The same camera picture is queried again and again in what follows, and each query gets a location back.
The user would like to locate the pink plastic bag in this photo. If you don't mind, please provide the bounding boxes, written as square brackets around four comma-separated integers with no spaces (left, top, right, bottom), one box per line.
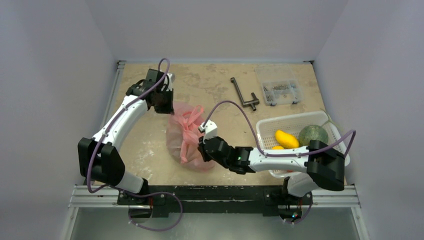
[165,101,215,172]

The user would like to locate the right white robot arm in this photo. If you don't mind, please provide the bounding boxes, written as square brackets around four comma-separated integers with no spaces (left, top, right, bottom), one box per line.
[198,136,345,204]

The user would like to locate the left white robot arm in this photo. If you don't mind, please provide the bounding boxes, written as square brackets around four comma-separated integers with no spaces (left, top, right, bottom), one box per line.
[77,68,175,205]

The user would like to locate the yellow fake lemon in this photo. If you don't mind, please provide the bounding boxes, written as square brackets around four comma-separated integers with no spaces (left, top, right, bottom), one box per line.
[272,145,285,150]

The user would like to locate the yellow fake mango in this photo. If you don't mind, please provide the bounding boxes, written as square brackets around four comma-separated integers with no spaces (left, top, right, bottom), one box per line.
[274,130,300,149]

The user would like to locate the green fake melon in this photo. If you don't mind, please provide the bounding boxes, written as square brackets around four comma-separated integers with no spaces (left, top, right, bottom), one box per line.
[298,124,329,146]

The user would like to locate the white plastic basket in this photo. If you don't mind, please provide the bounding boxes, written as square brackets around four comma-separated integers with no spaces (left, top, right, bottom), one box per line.
[255,110,351,179]

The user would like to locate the clear plastic screw box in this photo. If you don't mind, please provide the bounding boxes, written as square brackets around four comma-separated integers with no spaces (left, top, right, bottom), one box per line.
[254,64,304,106]

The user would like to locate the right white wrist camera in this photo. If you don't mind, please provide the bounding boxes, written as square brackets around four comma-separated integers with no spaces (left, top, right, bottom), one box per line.
[198,120,218,142]

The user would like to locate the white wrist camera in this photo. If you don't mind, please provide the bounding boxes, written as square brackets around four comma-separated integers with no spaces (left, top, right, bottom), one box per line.
[161,73,176,92]
[198,120,218,142]

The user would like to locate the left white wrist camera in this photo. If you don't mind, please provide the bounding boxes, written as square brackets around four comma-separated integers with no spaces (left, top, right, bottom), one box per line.
[161,73,176,92]

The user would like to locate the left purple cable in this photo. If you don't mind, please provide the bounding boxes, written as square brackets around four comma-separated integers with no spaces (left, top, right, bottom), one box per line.
[86,58,184,232]

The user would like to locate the black metal crank handle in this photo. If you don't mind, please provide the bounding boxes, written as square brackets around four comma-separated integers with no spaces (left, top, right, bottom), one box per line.
[230,77,261,112]

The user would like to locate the black metal base rail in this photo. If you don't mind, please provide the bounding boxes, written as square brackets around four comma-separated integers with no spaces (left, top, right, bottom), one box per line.
[117,185,313,220]

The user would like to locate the aluminium frame rail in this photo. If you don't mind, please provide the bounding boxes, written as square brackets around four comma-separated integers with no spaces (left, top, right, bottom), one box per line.
[85,68,356,205]

